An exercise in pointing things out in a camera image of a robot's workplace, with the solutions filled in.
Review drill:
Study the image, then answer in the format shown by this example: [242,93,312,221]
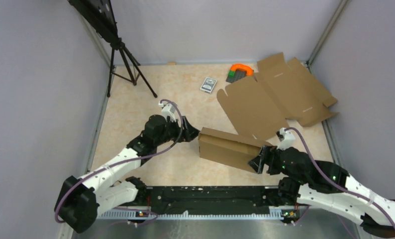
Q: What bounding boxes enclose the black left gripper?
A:
[155,116,201,147]

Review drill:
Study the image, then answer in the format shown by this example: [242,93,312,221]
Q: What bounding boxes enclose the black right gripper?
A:
[247,144,307,184]

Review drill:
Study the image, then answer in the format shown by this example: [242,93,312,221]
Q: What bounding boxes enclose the brown cardboard box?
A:
[198,127,272,173]
[217,52,338,140]

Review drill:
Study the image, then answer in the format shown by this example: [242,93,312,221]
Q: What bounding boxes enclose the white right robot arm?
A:
[248,146,395,239]

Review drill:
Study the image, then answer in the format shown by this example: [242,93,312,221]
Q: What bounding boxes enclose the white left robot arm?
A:
[54,115,200,233]

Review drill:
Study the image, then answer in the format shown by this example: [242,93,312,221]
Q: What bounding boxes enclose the blue playing card deck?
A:
[199,77,217,94]

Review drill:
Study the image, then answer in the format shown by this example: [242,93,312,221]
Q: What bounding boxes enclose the grey toy brick plate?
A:
[226,69,247,83]

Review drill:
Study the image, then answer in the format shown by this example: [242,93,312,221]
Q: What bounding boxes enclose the orange curved toy piece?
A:
[230,63,254,76]

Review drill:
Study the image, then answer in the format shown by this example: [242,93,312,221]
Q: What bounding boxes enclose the black tripod stand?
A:
[106,38,158,98]

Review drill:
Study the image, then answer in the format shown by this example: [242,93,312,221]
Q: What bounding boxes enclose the black perforated board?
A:
[68,0,119,43]

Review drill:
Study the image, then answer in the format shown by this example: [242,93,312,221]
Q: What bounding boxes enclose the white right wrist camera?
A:
[277,127,296,150]

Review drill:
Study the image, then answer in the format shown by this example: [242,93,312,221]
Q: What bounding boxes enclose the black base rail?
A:
[125,186,296,216]

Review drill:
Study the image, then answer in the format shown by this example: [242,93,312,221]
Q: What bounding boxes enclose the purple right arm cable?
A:
[285,126,395,239]

